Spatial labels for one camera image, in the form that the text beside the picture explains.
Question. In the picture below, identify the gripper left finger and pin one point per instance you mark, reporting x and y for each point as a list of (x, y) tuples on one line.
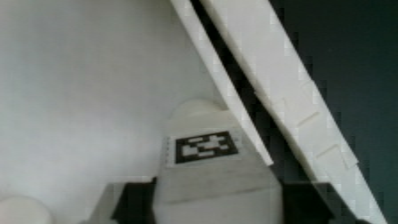
[(133, 208)]

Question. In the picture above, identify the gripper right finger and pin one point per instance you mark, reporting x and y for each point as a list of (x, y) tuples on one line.
[(315, 205)]

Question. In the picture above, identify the white table leg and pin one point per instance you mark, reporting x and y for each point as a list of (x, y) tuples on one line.
[(217, 188)]

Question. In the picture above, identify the white square tabletop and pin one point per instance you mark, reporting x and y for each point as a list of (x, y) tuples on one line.
[(107, 60)]

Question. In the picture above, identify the white U-shaped obstacle fence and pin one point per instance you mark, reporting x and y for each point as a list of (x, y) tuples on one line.
[(258, 42)]

